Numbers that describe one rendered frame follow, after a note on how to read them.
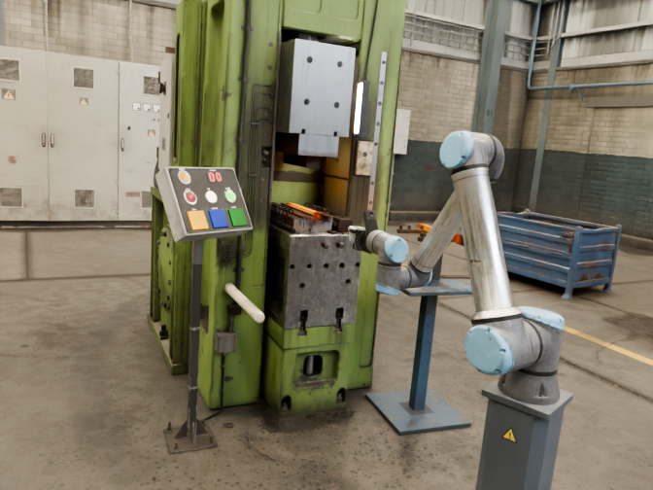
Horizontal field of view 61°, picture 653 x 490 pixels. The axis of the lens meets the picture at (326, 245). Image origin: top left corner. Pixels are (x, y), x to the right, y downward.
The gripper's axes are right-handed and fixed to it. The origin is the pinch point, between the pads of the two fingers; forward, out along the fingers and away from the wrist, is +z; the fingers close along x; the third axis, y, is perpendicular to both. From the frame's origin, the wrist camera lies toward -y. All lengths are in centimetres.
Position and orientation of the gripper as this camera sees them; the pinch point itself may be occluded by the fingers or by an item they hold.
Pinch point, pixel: (351, 227)
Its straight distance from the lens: 231.5
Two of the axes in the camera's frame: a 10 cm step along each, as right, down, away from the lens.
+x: 9.0, -0.1, 4.4
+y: -0.8, 9.8, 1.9
